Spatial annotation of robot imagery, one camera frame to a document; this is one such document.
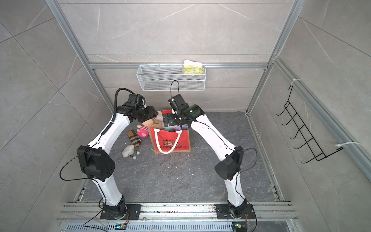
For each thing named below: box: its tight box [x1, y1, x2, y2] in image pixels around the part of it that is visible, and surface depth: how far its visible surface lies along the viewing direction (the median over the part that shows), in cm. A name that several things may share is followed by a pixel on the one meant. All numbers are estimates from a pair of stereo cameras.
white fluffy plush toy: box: [121, 144, 141, 160], surface depth 95 cm
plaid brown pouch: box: [127, 129, 143, 147], surface depth 100 cm
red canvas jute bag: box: [147, 109, 192, 155], surface depth 81 cm
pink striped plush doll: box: [136, 125, 150, 138], surface depth 102 cm
